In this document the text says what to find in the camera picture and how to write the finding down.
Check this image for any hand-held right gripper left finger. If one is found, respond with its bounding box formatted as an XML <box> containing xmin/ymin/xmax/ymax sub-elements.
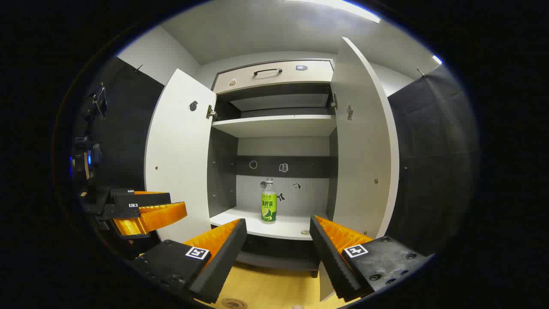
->
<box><xmin>128</xmin><ymin>218</ymin><xmax>248</xmax><ymax>304</ymax></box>

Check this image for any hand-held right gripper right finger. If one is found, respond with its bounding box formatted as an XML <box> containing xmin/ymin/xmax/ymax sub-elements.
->
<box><xmin>310</xmin><ymin>215</ymin><xmax>434</xmax><ymax>303</ymax></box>

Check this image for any white cabinet door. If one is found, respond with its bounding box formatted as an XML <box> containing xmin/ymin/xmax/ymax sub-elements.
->
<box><xmin>144</xmin><ymin>69</ymin><xmax>217</xmax><ymax>243</ymax></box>
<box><xmin>318</xmin><ymin>36</ymin><xmax>400</xmax><ymax>302</ymax></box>

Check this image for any green label plastic bottle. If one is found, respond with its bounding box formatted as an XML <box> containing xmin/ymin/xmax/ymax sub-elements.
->
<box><xmin>261</xmin><ymin>178</ymin><xmax>278</xmax><ymax>224</ymax></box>

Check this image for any white and grey cabinet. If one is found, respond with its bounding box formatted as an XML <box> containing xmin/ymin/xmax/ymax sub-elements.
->
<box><xmin>207</xmin><ymin>58</ymin><xmax>339</xmax><ymax>277</ymax></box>

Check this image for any white cabinet shelf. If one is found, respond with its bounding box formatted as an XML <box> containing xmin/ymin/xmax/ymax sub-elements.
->
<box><xmin>211</xmin><ymin>115</ymin><xmax>337</xmax><ymax>139</ymax></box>

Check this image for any beige cabinet drawer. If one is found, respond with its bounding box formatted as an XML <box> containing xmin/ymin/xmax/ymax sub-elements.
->
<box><xmin>213</xmin><ymin>59</ymin><xmax>335</xmax><ymax>95</ymax></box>

